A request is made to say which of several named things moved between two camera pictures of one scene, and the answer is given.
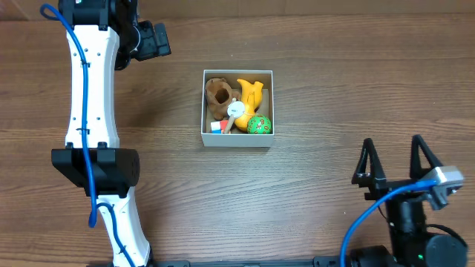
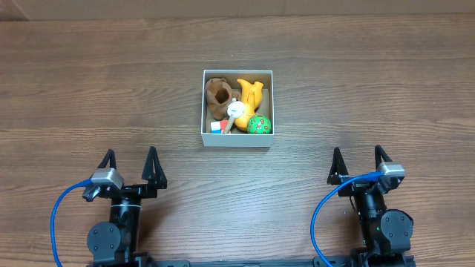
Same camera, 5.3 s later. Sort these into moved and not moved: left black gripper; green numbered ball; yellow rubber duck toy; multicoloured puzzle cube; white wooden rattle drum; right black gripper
Moved: right black gripper; left black gripper
Not moved: white wooden rattle drum; multicoloured puzzle cube; yellow rubber duck toy; green numbered ball
